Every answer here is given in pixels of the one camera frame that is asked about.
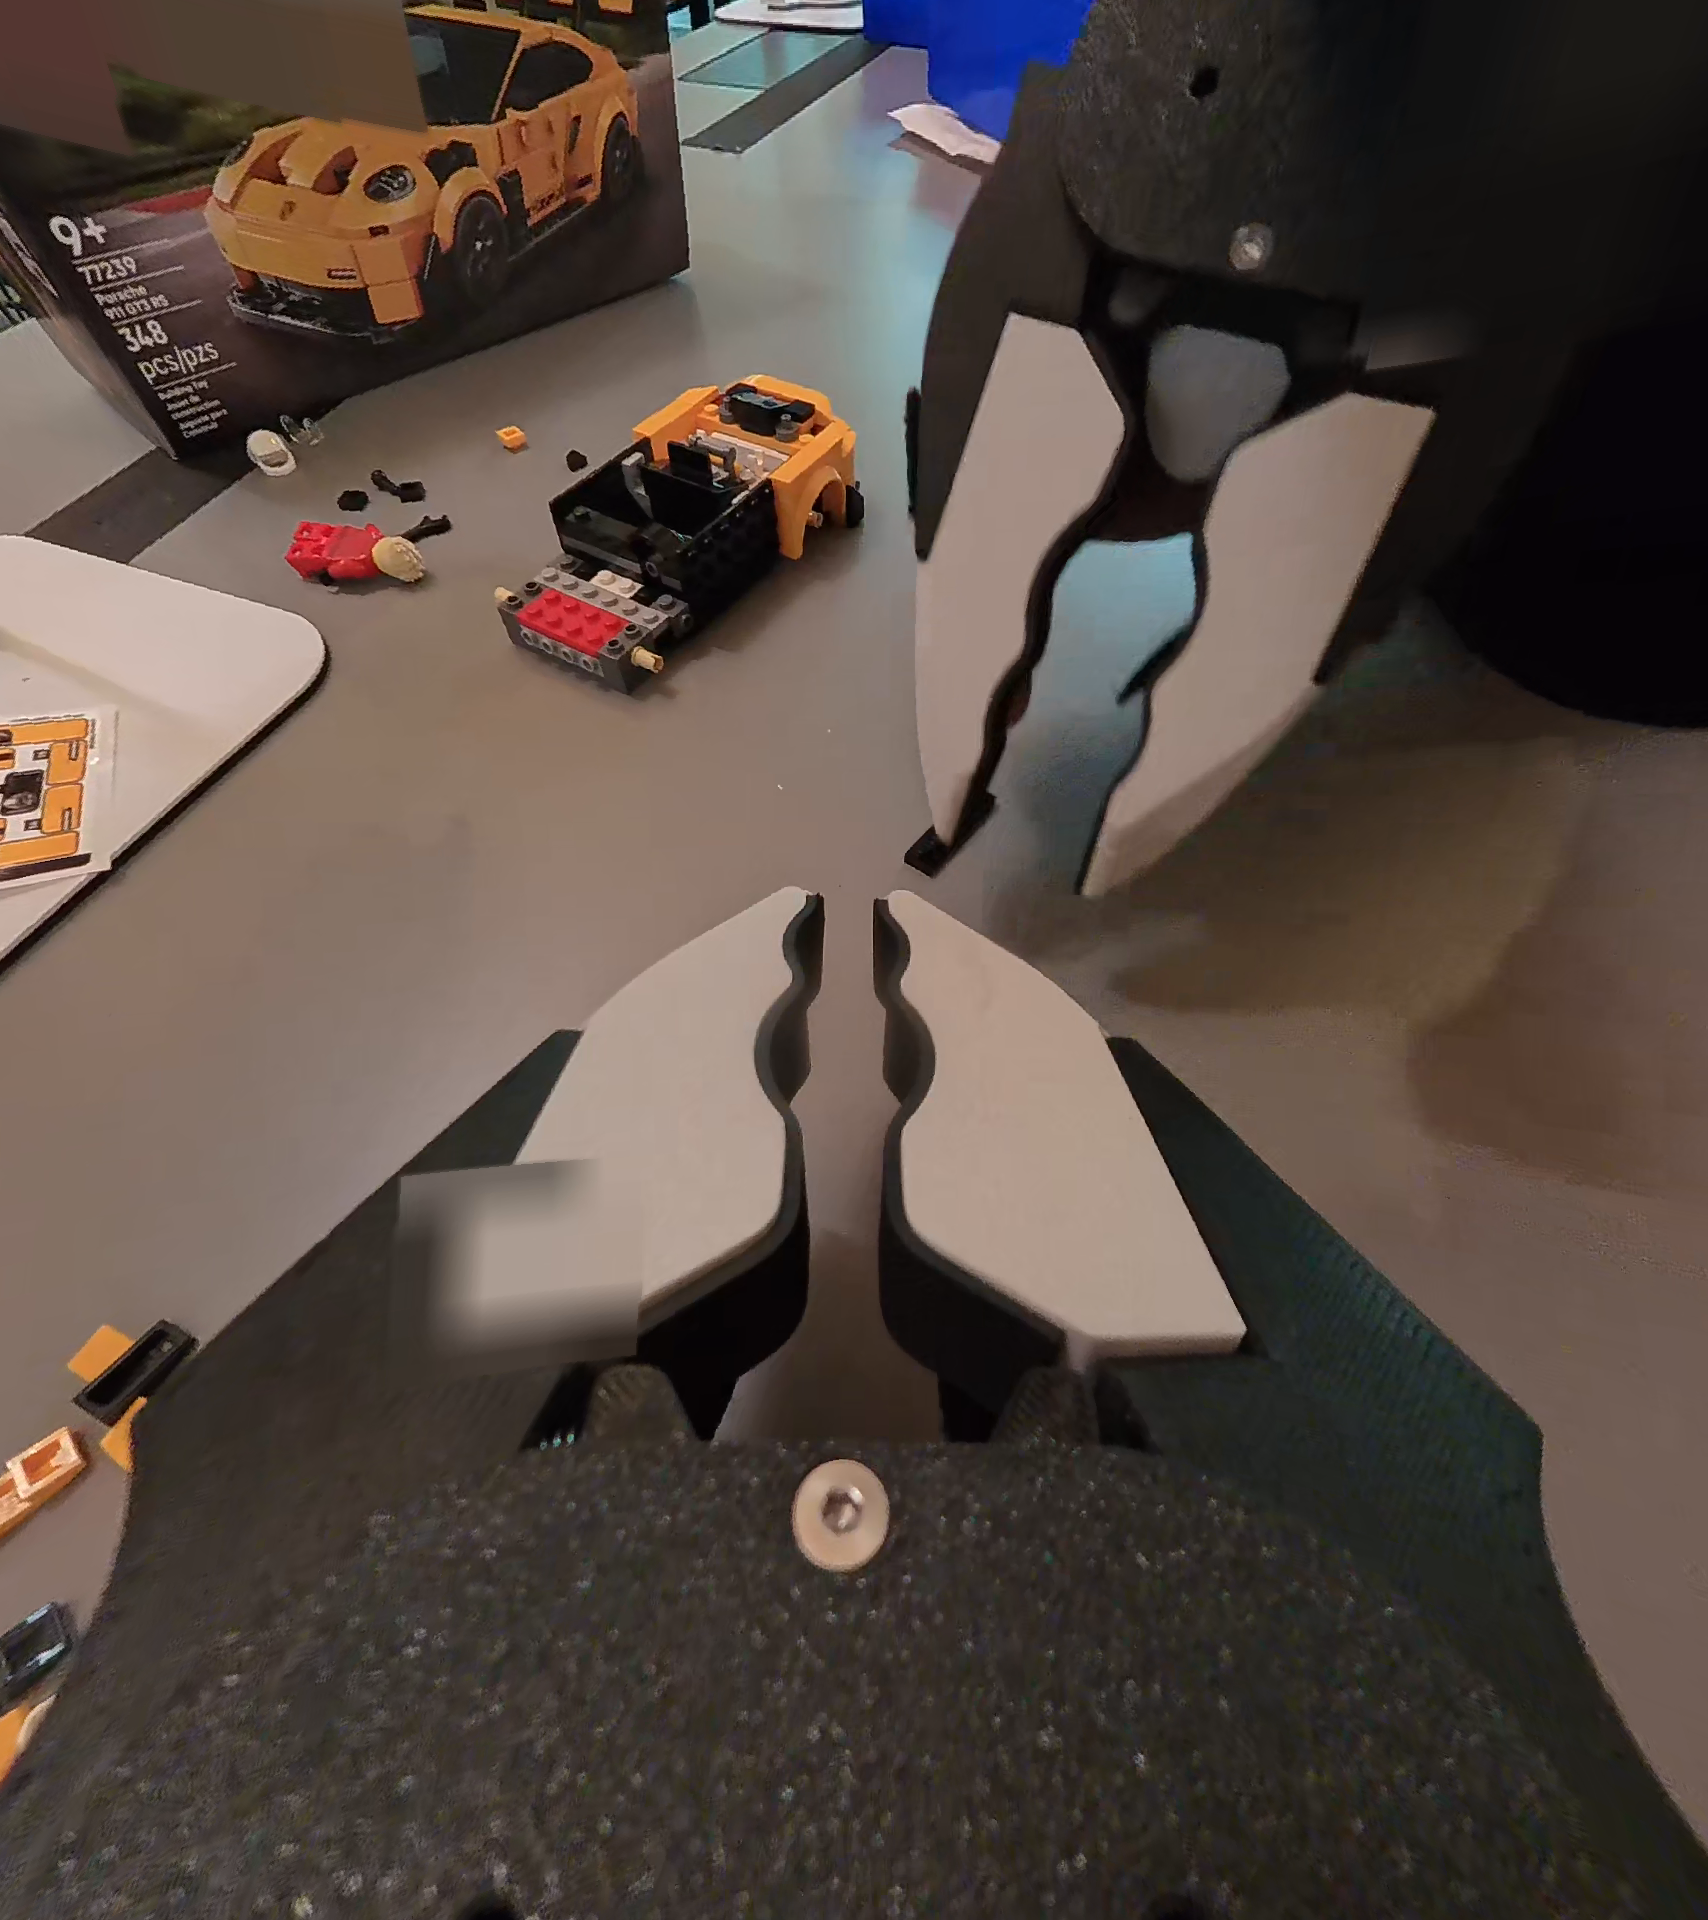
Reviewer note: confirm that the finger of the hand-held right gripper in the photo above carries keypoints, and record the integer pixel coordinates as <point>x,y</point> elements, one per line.
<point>988,524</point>
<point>1275,601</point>

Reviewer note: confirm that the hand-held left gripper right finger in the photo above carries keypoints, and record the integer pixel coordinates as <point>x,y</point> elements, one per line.
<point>1048,1171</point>

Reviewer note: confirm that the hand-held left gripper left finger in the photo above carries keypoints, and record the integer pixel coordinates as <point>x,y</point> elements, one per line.
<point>675,1081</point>

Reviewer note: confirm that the orange and black lego car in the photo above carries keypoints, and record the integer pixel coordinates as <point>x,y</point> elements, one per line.
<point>675,540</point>

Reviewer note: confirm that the black lego brick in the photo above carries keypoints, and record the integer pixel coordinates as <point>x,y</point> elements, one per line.
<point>929,854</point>

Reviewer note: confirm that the red lego minifigure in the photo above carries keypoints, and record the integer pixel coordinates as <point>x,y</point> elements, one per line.
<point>328,550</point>

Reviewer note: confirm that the clear lego piece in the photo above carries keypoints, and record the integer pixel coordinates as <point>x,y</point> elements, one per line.
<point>298,430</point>

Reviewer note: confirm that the lego set cardboard box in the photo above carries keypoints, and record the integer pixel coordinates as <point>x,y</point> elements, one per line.
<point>345,255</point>

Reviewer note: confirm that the white round lego piece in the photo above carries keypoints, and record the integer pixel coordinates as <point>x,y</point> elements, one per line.
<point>268,452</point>

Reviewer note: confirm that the pile of loose lego pieces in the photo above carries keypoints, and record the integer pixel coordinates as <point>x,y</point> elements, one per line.
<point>7,1500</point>

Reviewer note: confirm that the white paper sheets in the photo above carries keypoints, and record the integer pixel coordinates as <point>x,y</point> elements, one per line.
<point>944,132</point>

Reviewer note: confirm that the large blue plastic bin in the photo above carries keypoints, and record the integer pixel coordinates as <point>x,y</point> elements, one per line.
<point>958,39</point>

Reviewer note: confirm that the white book stand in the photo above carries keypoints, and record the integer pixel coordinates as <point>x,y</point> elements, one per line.
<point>195,644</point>

